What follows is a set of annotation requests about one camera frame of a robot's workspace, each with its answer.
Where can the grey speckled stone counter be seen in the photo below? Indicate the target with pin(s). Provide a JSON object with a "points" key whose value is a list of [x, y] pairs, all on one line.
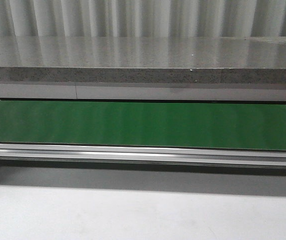
{"points": [[143, 68]]}

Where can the green conveyor belt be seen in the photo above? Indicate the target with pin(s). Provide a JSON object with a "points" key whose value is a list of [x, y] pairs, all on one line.
{"points": [[161, 124]]}

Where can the white pleated curtain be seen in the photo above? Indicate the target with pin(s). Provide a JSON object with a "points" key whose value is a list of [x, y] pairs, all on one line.
{"points": [[139, 18]]}

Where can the silver conveyor frame rail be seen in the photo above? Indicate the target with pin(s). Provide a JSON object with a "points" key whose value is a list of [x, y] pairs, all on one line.
{"points": [[141, 155]]}

